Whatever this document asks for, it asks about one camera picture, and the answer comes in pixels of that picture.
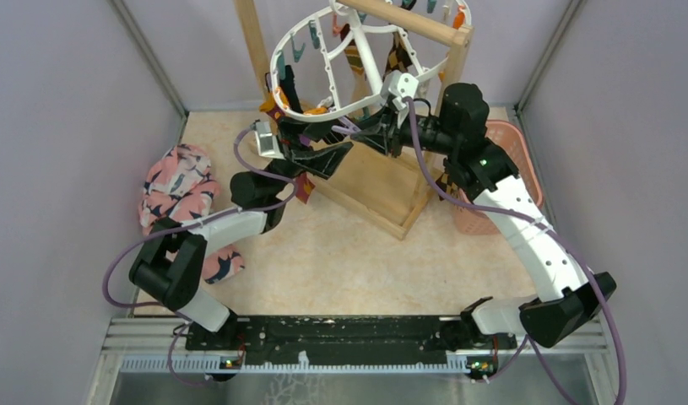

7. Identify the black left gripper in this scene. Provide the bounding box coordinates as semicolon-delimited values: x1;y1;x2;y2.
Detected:
263;114;352;197

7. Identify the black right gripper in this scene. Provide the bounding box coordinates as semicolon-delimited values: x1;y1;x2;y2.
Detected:
350;101;458;159

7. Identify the lilac clothespin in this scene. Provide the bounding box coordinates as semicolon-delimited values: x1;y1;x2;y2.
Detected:
331;116;361;136

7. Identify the maroon purple striped sock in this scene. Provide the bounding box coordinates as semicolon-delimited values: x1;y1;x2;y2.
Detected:
295;172;316;204

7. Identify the white plastic sock hanger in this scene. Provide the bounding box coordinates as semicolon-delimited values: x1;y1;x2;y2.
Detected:
269;1;474;125

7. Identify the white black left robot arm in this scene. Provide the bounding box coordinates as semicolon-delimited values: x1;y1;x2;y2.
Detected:
125;118;352;349

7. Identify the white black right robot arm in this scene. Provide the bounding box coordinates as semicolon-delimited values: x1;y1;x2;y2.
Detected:
353;83;617;348

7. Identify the wooden hanger stand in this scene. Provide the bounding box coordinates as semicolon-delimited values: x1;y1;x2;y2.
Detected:
232;0;474;241

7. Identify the orange clothespin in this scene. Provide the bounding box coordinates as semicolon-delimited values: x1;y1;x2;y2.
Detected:
258;87;290;122

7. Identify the black white striped sock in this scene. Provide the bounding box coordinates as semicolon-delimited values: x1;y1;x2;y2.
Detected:
279;64;303;113

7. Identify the brown argyle sock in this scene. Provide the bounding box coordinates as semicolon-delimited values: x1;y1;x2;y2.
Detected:
383;33;413;77

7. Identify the pink laundry basket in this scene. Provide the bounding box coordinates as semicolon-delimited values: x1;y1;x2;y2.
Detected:
452;120;544;236

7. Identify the pink navy patterned cloth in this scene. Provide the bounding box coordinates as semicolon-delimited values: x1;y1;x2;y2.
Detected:
138;143;246;285

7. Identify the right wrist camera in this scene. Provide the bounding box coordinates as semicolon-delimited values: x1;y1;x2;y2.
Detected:
379;71;420;111

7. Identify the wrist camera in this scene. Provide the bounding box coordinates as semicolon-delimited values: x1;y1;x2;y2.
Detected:
254;121;284;159
379;71;420;111

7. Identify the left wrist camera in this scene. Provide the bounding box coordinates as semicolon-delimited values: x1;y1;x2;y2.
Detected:
254;121;284;159

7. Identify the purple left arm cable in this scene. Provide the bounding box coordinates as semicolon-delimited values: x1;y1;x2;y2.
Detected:
101;127;300;310

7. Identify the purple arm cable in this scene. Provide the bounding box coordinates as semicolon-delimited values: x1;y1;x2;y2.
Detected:
101;127;300;310
404;97;628;405

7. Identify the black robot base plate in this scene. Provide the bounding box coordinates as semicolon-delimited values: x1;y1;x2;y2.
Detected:
186;316;517;366

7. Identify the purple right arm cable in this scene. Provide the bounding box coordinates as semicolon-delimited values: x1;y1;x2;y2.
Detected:
404;97;628;405

